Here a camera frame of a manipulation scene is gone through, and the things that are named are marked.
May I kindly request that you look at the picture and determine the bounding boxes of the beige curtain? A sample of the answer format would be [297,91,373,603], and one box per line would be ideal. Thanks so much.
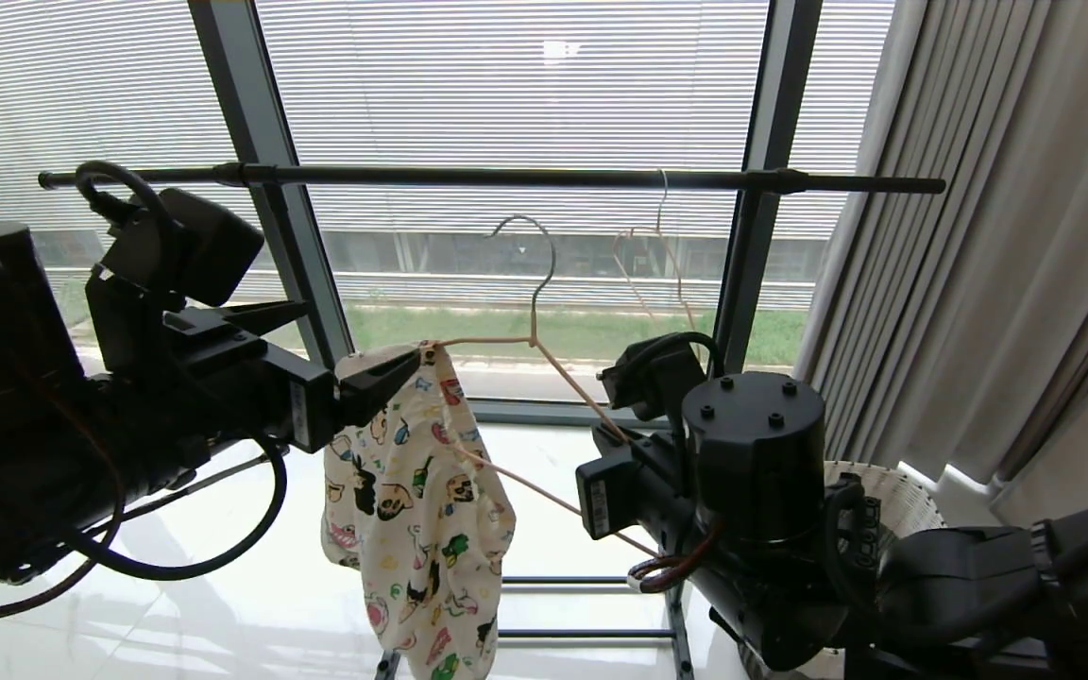
[793,0,1088,503]

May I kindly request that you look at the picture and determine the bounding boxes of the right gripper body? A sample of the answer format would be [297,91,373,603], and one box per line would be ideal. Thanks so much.
[574,430,697,569]

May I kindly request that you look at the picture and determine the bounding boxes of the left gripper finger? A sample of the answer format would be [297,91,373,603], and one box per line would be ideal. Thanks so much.
[335,346,424,432]
[221,299,312,338]

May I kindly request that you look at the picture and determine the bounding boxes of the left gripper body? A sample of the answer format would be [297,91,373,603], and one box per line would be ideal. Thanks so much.
[118,306,343,455]

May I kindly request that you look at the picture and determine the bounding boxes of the window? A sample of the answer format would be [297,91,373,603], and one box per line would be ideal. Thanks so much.
[0,0,900,428]

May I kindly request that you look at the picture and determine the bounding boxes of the cream printed garment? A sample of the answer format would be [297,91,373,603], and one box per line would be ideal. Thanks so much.
[319,341,518,680]

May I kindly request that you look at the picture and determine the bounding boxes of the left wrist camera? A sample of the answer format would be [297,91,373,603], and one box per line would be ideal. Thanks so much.
[76,160,267,375]

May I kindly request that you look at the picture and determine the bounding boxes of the white laundry basket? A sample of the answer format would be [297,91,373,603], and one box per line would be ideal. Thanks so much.
[822,459,948,570]

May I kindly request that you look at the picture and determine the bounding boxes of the pink clothes hanger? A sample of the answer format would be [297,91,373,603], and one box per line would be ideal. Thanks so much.
[430,214,664,559]
[611,169,702,333]

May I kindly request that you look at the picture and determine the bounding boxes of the black cable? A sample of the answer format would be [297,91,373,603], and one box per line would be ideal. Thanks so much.
[60,433,291,583]

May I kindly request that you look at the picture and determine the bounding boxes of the black clothes rack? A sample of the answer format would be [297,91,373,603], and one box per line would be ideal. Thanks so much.
[38,160,947,680]

